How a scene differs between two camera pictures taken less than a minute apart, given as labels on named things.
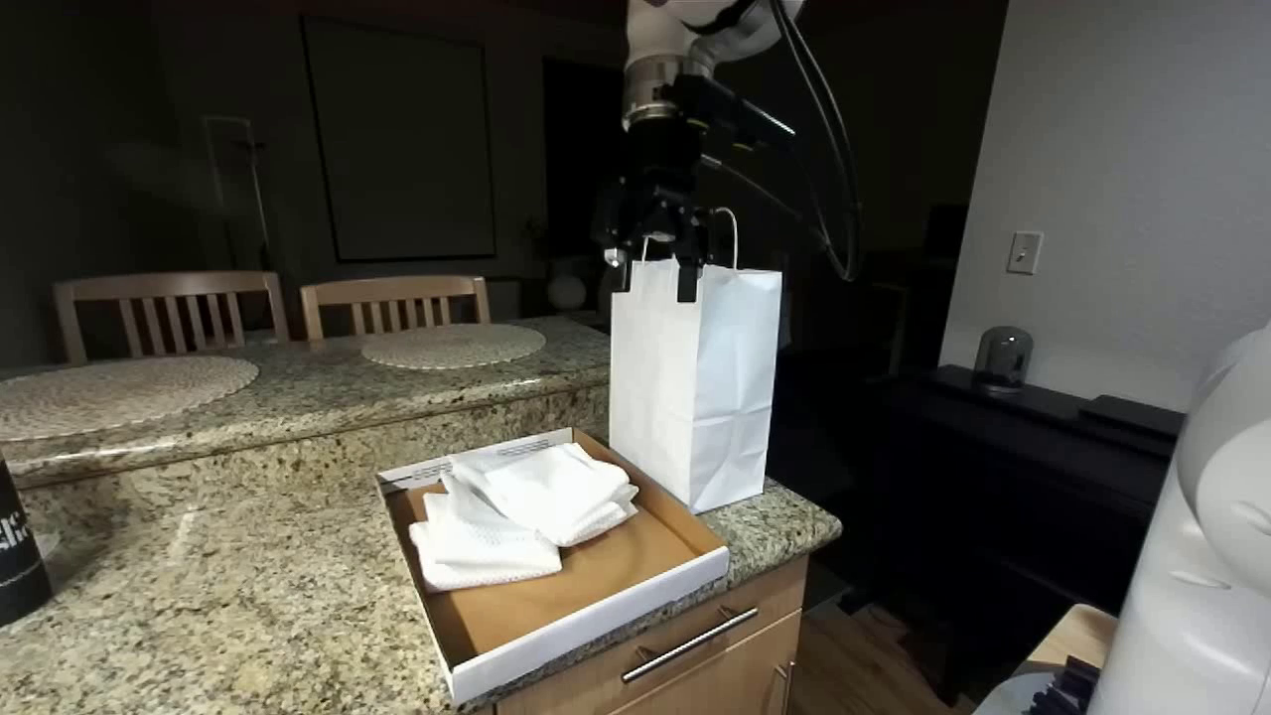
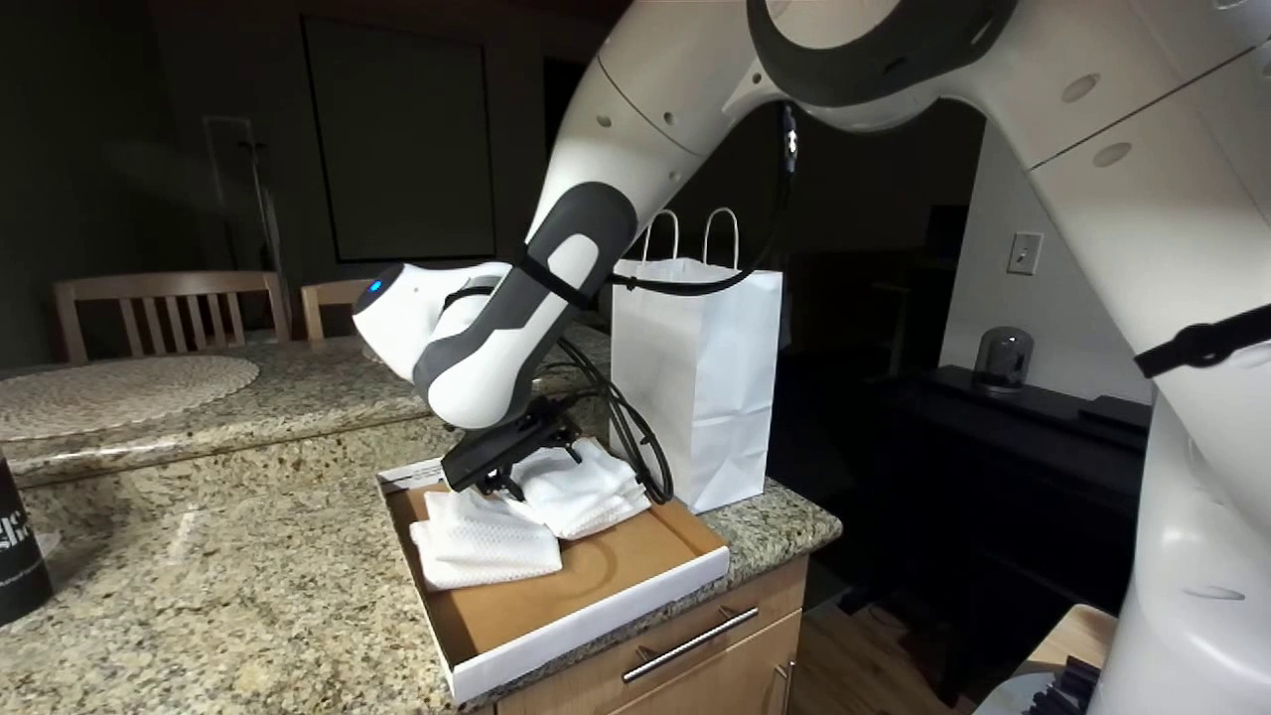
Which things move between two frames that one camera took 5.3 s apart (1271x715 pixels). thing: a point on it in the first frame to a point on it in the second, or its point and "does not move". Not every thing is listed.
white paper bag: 690,388 does not move
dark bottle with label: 25,591 does not move
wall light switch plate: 1022,251 does not move
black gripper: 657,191 to 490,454
